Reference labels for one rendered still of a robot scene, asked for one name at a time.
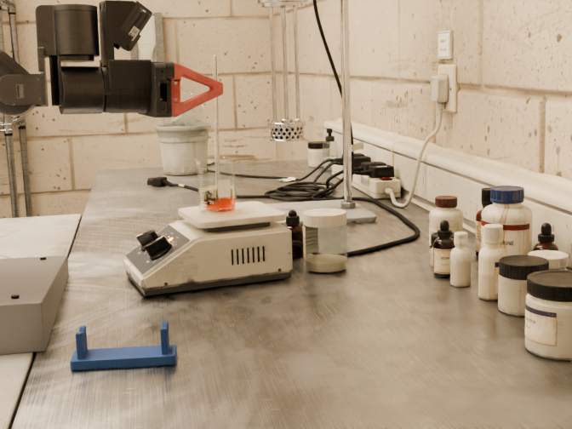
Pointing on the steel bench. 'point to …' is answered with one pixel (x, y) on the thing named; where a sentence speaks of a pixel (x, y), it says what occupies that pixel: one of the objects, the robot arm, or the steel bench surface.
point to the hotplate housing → (219, 258)
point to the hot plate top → (249, 215)
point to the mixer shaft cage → (290, 133)
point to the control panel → (140, 259)
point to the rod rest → (112, 360)
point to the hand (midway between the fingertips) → (215, 88)
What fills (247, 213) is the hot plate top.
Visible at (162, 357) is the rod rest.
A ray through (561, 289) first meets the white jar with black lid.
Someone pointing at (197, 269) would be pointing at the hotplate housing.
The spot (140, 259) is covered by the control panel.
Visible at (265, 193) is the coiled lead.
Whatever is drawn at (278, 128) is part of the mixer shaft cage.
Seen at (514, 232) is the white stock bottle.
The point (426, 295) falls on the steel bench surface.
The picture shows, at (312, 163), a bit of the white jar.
